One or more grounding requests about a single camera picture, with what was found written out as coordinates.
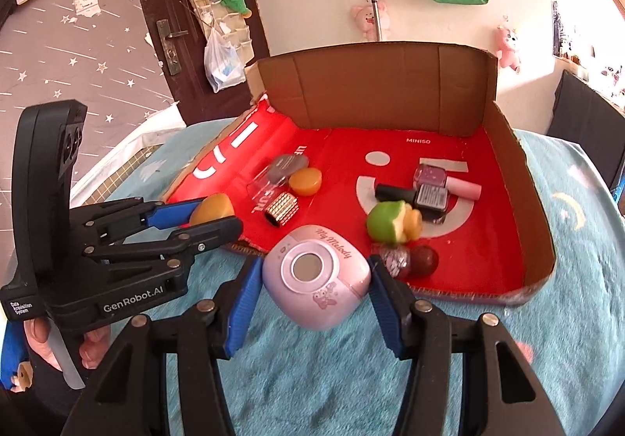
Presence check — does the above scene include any glitter bottle dark red cap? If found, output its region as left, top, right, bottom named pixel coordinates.
left=378, top=245, right=439, bottom=277

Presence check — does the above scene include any silver beaded cylinder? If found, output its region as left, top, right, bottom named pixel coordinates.
left=264, top=191, right=299, bottom=227

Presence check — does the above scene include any green yellow toy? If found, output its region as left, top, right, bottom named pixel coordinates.
left=366, top=201, right=423, bottom=245

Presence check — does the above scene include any black nail polish bottle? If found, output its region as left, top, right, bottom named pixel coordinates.
left=375, top=184, right=449, bottom=223

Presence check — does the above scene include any pink My Melody case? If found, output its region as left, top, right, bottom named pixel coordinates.
left=262, top=224, right=371, bottom=331

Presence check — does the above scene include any pink nail polish bottle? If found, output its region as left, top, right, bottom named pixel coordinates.
left=413, top=164, right=482, bottom=201

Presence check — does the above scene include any clear plastic cup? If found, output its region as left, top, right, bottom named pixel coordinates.
left=246, top=166, right=287, bottom=213

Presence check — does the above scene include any person's left hand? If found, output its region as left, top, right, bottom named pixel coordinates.
left=22, top=315, right=113, bottom=373

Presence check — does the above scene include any teal fluffy blanket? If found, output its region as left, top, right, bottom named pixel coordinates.
left=96, top=117, right=625, bottom=436

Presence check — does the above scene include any white plastic bag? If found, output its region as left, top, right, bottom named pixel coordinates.
left=204, top=29, right=246, bottom=93

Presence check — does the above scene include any dark wooden door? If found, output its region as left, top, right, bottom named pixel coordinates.
left=140, top=0, right=269, bottom=125

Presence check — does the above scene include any cardboard box red lining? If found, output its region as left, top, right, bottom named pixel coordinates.
left=163, top=41, right=556, bottom=306

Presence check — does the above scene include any dark covered side table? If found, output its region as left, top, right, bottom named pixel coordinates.
left=546, top=70, right=625, bottom=191

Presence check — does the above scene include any pink pig plush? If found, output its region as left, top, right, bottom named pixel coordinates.
left=351, top=0, right=391, bottom=41

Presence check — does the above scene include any pink bunny plush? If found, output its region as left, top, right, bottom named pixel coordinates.
left=495, top=18, right=521, bottom=73

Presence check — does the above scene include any orange tipped marker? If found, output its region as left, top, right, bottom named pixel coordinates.
left=371, top=0, right=382, bottom=41

